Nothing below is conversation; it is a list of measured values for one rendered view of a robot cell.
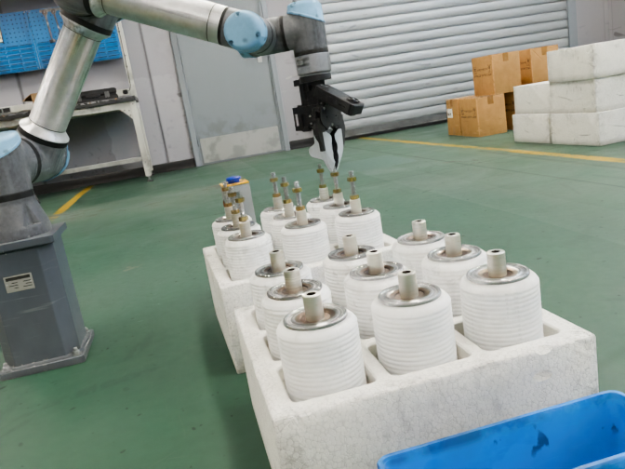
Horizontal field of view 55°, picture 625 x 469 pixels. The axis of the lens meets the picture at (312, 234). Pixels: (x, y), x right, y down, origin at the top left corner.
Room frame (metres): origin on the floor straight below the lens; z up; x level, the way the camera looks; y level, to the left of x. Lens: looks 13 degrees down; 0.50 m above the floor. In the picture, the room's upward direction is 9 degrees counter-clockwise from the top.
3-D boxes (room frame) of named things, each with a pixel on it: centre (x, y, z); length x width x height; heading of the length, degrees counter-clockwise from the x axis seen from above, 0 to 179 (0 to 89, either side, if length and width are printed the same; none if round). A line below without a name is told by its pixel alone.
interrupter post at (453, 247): (0.82, -0.20, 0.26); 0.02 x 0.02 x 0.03
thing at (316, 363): (0.66, 0.01, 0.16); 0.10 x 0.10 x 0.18
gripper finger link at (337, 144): (1.37, -0.07, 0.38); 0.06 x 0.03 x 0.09; 46
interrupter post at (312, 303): (0.66, 0.01, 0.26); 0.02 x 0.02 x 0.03
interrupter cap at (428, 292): (0.68, -0.10, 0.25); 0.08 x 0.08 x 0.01
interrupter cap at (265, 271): (0.89, 0.06, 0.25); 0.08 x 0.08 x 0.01
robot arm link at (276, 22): (1.36, 0.04, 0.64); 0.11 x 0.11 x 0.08; 79
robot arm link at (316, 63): (1.35, -0.06, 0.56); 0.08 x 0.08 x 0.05
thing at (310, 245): (1.20, 0.02, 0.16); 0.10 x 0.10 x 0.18
